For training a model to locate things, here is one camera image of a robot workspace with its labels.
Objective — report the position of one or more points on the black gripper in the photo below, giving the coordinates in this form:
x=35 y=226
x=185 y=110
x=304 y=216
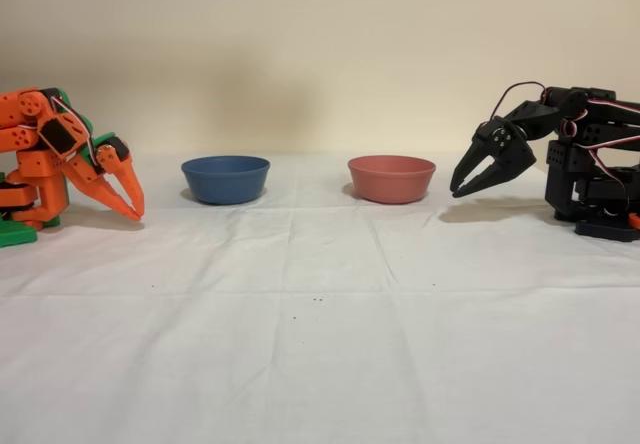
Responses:
x=505 y=151

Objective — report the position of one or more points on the white tablecloth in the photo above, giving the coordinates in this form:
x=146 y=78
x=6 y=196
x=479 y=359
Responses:
x=320 y=339

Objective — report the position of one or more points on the blue bowl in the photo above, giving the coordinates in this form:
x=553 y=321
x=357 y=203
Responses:
x=225 y=181

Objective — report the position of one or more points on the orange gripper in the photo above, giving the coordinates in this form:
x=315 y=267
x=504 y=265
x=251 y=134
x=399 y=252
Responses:
x=109 y=164

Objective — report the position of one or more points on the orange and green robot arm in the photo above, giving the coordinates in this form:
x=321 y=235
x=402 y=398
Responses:
x=30 y=164

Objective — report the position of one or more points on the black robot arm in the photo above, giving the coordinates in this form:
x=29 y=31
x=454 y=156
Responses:
x=590 y=179

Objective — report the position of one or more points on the red bowl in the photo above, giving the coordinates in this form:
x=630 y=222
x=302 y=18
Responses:
x=392 y=179

